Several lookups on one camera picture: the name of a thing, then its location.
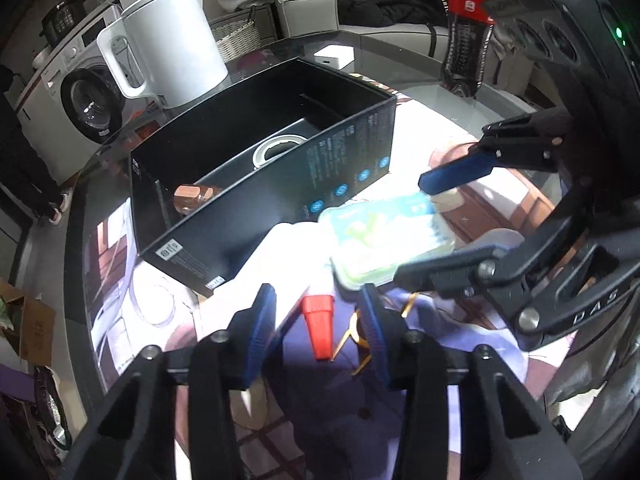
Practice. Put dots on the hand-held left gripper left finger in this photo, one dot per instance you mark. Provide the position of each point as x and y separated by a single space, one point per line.
265 320

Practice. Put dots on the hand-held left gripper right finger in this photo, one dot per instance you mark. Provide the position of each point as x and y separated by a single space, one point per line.
372 330

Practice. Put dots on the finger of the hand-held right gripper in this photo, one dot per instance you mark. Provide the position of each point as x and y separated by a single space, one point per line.
450 266
450 176

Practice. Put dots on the white bottle with red cap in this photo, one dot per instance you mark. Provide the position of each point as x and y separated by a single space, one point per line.
317 325

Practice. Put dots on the clear plastic case green insert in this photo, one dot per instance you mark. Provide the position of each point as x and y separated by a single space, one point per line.
380 240

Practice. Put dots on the black cardboard box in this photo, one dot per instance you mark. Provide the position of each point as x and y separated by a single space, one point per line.
240 210

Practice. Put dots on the printed table mat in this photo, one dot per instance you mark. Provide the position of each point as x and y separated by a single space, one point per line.
500 210

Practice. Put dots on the cola bottle with red label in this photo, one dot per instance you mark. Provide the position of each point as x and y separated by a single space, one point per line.
462 55

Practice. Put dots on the small white cube charger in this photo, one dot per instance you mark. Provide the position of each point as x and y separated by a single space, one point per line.
336 56

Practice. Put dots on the light grey sofa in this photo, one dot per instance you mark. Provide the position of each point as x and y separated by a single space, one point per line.
310 10

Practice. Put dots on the brown cardboard box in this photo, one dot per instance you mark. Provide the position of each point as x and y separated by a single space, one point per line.
32 330

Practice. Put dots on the white wicker basket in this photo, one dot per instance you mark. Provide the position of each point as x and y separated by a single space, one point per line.
237 40

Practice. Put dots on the purple bag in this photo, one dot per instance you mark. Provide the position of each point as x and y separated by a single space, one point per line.
15 380

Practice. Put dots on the white electric kettle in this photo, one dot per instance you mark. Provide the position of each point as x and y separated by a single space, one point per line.
170 50

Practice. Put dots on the white washing machine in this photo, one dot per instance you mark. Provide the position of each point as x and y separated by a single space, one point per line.
50 90

